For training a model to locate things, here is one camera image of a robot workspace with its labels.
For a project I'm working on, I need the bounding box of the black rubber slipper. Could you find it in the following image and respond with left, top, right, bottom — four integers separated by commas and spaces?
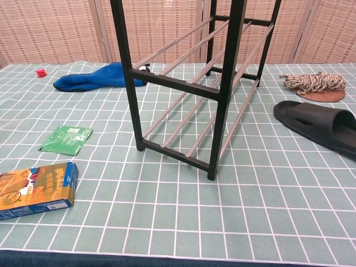
273, 100, 356, 161

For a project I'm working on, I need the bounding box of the green checked tablecloth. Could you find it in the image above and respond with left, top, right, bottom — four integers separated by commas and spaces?
0, 61, 356, 258

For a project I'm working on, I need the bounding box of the green sachet packet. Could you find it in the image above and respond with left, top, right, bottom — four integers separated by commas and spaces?
38, 125, 93, 156

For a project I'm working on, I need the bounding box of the round woven brown coaster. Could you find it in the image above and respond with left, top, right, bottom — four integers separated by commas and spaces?
294, 87, 347, 103

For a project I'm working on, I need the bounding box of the orange blue snack box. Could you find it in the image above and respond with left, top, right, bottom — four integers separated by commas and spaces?
0, 161, 79, 221

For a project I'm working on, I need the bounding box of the woven folding screen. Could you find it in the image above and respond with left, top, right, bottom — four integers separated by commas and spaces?
0, 0, 356, 67

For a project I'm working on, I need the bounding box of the beige brown rope bundle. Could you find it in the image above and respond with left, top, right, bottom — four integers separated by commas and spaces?
279, 71, 347, 94

